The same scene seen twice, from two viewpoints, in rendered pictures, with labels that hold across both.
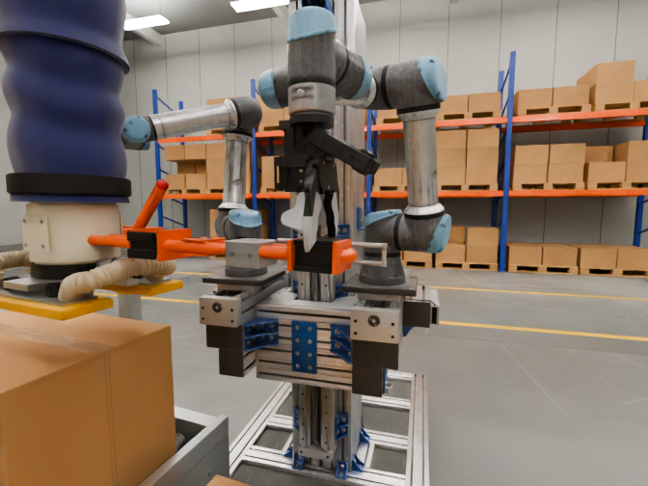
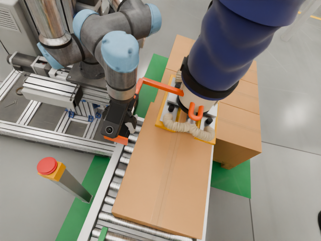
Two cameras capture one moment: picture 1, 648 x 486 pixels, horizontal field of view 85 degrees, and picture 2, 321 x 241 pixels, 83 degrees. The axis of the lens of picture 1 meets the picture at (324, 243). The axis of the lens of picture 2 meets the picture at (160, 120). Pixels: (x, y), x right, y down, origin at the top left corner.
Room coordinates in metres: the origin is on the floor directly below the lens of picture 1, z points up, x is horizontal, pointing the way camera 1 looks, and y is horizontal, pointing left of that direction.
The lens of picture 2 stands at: (1.16, 1.04, 1.80)
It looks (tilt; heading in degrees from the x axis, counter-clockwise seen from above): 58 degrees down; 245
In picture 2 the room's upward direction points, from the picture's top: 21 degrees clockwise
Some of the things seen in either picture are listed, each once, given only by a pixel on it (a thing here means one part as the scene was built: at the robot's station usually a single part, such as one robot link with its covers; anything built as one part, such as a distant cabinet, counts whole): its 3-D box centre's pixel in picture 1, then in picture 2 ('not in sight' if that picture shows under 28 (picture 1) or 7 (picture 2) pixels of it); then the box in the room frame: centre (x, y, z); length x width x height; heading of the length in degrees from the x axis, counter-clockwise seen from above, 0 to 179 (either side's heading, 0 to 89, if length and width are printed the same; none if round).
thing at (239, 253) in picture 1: (251, 253); not in sight; (0.63, 0.13, 1.20); 0.07 x 0.07 x 0.04; 68
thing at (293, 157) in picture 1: (308, 156); not in sight; (0.59, 0.03, 1.36); 0.09 x 0.08 x 0.12; 67
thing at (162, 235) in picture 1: (160, 243); not in sight; (0.71, 0.33, 1.21); 0.10 x 0.08 x 0.06; 158
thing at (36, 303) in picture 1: (32, 291); (209, 110); (0.71, 0.60, 1.11); 0.34 x 0.10 x 0.05; 68
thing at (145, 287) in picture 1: (117, 276); (173, 98); (0.89, 0.53, 1.11); 0.34 x 0.10 x 0.05; 68
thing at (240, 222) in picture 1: (244, 228); (89, 43); (1.29, 0.29, 1.20); 0.13 x 0.12 x 0.14; 33
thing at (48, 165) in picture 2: not in sight; (48, 166); (1.43, 0.80, 1.02); 0.07 x 0.07 x 0.04
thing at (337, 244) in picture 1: (320, 254); not in sight; (0.57, 0.01, 1.20); 0.08 x 0.07 x 0.05; 68
